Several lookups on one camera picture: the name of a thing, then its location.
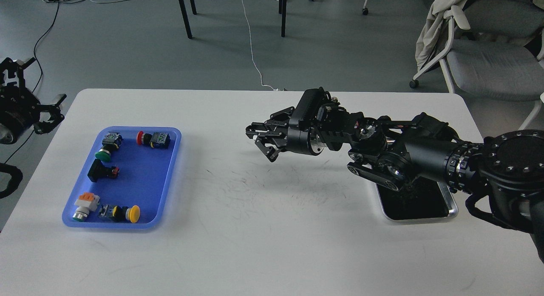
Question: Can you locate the silver orange push button switch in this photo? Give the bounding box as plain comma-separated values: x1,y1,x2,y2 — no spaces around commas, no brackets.
72,192,100,222

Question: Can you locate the black table leg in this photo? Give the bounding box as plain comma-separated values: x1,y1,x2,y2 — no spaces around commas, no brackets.
178,0,198,40
278,0,287,37

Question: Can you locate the blue plastic tray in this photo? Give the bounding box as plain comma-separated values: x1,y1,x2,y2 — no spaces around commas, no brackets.
62,126,182,230

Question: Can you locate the black table leg right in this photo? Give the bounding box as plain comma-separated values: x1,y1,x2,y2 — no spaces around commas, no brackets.
278,0,287,37

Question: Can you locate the black floor cable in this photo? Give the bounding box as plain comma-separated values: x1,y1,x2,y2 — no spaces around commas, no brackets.
28,3,62,97

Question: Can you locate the yellow push button switch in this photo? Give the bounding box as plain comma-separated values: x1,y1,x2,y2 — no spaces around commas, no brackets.
98,204,141,224

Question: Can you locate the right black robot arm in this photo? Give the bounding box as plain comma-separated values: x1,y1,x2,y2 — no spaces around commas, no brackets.
245,101,544,259

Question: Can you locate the black push button switch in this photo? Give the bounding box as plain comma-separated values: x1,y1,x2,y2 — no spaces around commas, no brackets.
87,159,120,183

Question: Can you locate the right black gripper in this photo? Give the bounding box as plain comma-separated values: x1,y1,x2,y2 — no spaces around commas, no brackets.
246,107,326,162

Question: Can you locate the black table leg left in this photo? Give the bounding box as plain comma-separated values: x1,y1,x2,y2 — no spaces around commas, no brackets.
178,0,198,40

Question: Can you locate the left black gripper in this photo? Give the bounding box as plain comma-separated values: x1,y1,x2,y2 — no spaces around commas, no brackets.
0,57,67,144

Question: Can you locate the beige jacket on chair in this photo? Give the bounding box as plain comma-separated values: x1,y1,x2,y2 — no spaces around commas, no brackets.
414,0,468,70

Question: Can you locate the grey office chair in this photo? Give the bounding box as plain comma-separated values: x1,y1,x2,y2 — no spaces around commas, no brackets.
409,0,543,130

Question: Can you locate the steel tray with black liner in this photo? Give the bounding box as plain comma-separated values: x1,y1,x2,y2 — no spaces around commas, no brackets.
376,177,459,224

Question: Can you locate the red emergency stop switch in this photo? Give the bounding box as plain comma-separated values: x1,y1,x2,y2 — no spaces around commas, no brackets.
136,131,171,149

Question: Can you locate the green push button switch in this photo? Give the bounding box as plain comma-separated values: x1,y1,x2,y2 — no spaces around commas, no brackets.
95,132,123,162

